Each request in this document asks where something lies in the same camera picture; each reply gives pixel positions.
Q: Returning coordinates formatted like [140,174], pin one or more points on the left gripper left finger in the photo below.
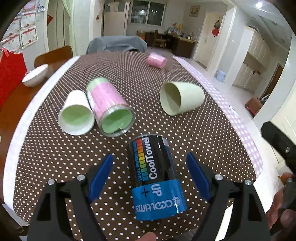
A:
[50,218]

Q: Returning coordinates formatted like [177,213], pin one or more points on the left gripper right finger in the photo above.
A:
[247,221]

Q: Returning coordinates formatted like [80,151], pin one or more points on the black blue CoolTowel can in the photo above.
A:
[156,188]

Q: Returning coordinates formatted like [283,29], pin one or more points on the white paper cup green inside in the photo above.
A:
[76,117]

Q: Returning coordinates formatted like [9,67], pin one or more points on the pale green paper cup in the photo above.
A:
[180,97]

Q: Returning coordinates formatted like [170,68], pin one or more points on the small pink cup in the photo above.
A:
[156,60]

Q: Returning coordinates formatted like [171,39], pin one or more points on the left hand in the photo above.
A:
[150,236]

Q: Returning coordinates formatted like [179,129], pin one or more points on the brown polka dot tablecloth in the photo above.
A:
[48,152]

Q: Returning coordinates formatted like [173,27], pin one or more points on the light blue trash bin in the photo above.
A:
[220,75]

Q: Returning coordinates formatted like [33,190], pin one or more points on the pink green clear canister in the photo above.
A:
[112,113]

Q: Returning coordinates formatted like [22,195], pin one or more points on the white ceramic bowl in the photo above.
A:
[36,76]

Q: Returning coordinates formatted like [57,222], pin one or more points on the dark wooden desk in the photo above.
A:
[178,46]

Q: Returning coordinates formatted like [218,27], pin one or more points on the red felt bag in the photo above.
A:
[13,70]

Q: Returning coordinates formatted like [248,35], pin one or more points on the wooden chair back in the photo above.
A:
[55,59]

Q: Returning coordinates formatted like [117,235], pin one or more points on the wooden desk chair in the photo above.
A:
[158,40]

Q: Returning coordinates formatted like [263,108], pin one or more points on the grey cloth covered chair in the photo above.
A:
[116,44]

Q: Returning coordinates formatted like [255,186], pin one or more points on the white refrigerator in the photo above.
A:
[115,18]

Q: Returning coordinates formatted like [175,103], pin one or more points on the green door curtain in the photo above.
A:
[69,6]

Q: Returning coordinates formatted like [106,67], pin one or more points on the white wall cabinet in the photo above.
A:
[251,61]

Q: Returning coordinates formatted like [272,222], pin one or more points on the small framed wall picture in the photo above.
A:
[194,11]

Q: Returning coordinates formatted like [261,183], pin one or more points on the window with frame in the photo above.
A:
[147,13]

